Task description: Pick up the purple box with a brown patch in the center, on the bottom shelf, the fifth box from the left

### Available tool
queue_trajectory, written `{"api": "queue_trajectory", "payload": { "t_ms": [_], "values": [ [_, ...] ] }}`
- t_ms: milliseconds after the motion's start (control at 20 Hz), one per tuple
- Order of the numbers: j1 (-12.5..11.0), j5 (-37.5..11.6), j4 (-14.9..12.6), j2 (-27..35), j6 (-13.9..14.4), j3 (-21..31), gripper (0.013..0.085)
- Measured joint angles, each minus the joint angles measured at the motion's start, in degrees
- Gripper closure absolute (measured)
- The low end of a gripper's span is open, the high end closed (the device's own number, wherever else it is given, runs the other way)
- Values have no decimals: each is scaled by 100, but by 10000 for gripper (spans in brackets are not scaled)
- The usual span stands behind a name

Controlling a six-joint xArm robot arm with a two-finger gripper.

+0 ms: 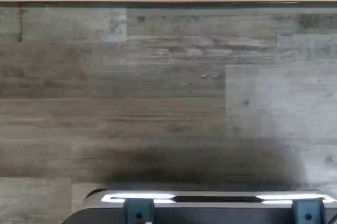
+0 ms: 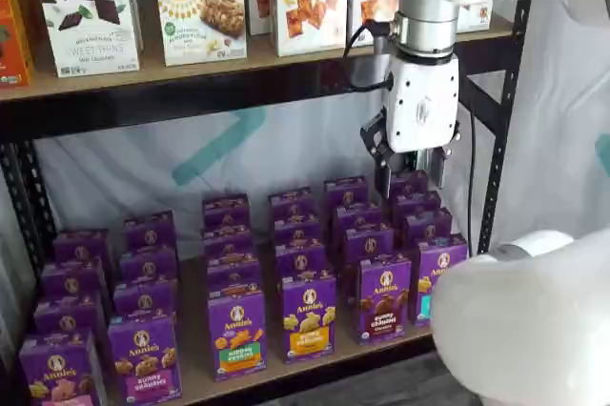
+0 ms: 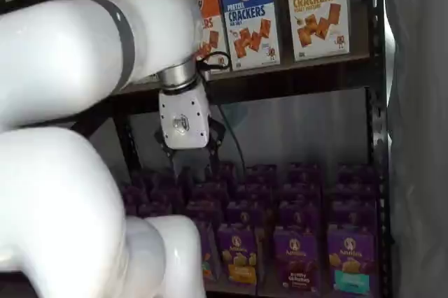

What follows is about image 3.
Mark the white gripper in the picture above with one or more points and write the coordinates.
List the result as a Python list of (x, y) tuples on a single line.
[(183, 119)]

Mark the purple Annie's box brown patch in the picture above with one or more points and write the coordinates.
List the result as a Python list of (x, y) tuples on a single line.
[(301, 191), (302, 172), (299, 214), (297, 263)]

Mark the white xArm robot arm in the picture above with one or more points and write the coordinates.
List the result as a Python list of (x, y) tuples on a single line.
[(52, 67)]

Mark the purple Annie's hidden veggies box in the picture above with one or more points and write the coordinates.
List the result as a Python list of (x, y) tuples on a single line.
[(204, 210), (210, 191), (208, 252), (227, 172)]

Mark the purple Annie's box orange patch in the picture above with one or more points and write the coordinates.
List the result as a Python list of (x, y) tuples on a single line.
[(245, 212), (238, 259)]

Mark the wooden shelf board with crackers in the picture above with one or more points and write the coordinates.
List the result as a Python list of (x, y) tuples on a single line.
[(280, 69)]

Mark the wooden shelf board with Annie's boxes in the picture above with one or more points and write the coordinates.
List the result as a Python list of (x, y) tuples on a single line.
[(238, 290)]

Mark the orange cheddar pretzel crackers box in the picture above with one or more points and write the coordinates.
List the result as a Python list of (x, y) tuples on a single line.
[(215, 14)]

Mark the blue sea salt crackers box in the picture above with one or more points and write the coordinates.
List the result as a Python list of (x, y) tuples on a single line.
[(248, 14)]

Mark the purple Annie's box teal patch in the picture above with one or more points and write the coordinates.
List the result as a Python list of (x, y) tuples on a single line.
[(357, 173), (353, 263), (353, 214), (355, 191)]

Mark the yellow honey mustard crackers box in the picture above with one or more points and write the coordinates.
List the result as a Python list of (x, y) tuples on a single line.
[(315, 14)]

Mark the black metal shelf rack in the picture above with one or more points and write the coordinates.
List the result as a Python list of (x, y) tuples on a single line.
[(376, 67)]

